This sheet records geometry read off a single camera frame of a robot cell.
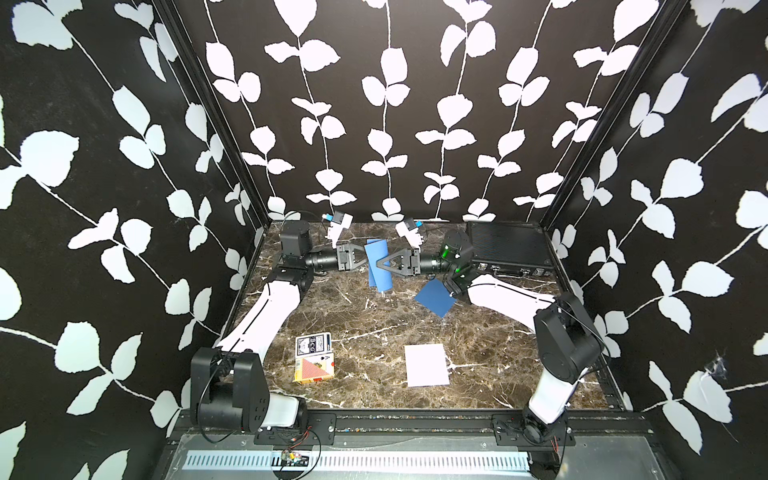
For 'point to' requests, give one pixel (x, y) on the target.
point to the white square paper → (426, 365)
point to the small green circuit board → (294, 459)
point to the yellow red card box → (310, 369)
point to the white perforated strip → (267, 461)
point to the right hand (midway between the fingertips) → (379, 267)
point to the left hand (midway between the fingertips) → (376, 254)
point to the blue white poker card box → (311, 345)
